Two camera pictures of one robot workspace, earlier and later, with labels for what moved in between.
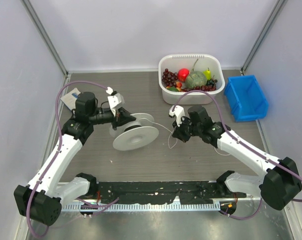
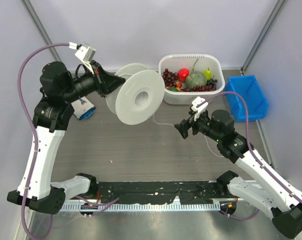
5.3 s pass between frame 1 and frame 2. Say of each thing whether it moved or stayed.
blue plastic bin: stayed
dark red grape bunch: stayed
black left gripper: moved
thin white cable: moved
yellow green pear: stayed
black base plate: stayed
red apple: stayed
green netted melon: stayed
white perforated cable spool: moved
